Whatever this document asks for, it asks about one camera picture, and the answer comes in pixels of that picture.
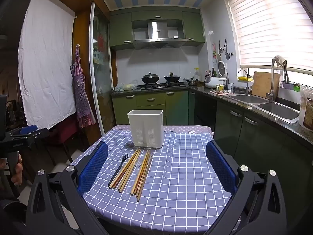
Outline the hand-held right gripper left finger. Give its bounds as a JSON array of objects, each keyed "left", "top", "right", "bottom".
[{"left": 26, "top": 141, "right": 108, "bottom": 235}]

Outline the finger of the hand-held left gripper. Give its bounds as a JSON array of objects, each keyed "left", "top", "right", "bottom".
[{"left": 7, "top": 125, "right": 49, "bottom": 141}]

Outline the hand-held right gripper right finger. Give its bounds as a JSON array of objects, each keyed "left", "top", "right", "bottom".
[{"left": 205, "top": 141, "right": 287, "bottom": 235}]

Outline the black plastic fork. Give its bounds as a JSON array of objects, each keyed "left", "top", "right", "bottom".
[{"left": 108, "top": 154, "right": 130, "bottom": 187}]

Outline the bundle of wooden chopsticks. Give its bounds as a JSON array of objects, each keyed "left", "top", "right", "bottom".
[{"left": 108, "top": 147, "right": 154, "bottom": 202}]

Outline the white plastic utensil holder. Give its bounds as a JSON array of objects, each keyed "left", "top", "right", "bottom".
[{"left": 127, "top": 109, "right": 164, "bottom": 149}]

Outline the person's left forearm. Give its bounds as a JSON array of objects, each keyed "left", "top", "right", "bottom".
[{"left": 0, "top": 188, "right": 27, "bottom": 235}]

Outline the person's left hand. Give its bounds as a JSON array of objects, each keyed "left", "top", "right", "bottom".
[{"left": 10, "top": 155, "right": 24, "bottom": 186}]

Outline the dark red chair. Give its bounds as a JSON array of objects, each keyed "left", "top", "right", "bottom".
[{"left": 46, "top": 120, "right": 84, "bottom": 163}]

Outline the dark green sink cabinet unit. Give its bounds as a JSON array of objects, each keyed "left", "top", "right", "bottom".
[{"left": 188, "top": 90, "right": 313, "bottom": 201}]

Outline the blue checked tablecloth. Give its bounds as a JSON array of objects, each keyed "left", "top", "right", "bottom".
[{"left": 70, "top": 125, "right": 233, "bottom": 231}]

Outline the purple checked apron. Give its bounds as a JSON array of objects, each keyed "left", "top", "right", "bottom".
[{"left": 70, "top": 44, "right": 96, "bottom": 128}]

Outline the pink dish cloth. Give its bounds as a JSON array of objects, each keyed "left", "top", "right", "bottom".
[{"left": 211, "top": 89, "right": 235, "bottom": 96}]

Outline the dark granite countertop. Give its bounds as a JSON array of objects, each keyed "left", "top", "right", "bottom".
[{"left": 111, "top": 84, "right": 313, "bottom": 150}]

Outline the white backdrop sheet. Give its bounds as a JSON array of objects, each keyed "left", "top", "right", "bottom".
[{"left": 18, "top": 0, "right": 77, "bottom": 129}]

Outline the double steel sink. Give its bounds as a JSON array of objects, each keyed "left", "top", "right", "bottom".
[{"left": 228, "top": 93, "right": 301, "bottom": 124}]

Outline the white rice cooker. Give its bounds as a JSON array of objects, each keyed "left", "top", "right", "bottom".
[{"left": 204, "top": 75, "right": 228, "bottom": 89}]

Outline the green base cabinet unit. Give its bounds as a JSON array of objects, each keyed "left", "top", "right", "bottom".
[{"left": 112, "top": 89, "right": 195, "bottom": 126}]

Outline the clear plastic bag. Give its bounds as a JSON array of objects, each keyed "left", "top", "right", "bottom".
[{"left": 115, "top": 80, "right": 138, "bottom": 91}]

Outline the small steel faucet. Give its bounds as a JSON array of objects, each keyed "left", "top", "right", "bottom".
[{"left": 238, "top": 70, "right": 249, "bottom": 95}]

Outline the sliding glass door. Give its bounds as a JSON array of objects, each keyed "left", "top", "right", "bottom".
[{"left": 90, "top": 4, "right": 118, "bottom": 140}]

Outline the wooden cutting board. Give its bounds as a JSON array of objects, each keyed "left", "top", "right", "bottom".
[{"left": 251, "top": 71, "right": 281, "bottom": 99}]

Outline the tall steel faucet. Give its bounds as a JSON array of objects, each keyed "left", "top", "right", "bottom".
[{"left": 266, "top": 58, "right": 288, "bottom": 103}]

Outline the white round-faced appliance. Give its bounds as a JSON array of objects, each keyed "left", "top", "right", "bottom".
[{"left": 217, "top": 61, "right": 228, "bottom": 77}]

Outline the black gas stove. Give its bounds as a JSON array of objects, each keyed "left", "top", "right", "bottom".
[{"left": 140, "top": 83, "right": 187, "bottom": 89}]

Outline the black lidded wok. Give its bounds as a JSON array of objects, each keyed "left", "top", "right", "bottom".
[
  {"left": 141, "top": 72, "right": 160, "bottom": 84},
  {"left": 163, "top": 72, "right": 182, "bottom": 83}
]

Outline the clear bag of dry food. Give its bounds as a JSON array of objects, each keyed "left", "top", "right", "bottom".
[{"left": 299, "top": 84, "right": 313, "bottom": 130}]

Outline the black hanging spatula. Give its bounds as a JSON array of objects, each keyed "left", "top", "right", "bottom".
[{"left": 224, "top": 38, "right": 231, "bottom": 60}]

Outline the beige rag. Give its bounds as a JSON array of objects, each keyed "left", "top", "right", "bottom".
[{"left": 272, "top": 55, "right": 286, "bottom": 67}]

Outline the steel range hood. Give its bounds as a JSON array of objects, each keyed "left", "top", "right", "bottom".
[{"left": 132, "top": 20, "right": 187, "bottom": 49}]

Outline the white window blind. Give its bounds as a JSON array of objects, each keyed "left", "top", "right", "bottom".
[{"left": 224, "top": 0, "right": 313, "bottom": 72}]

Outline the green wall cabinet unit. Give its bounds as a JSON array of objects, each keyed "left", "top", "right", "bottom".
[{"left": 110, "top": 10, "right": 205, "bottom": 51}]

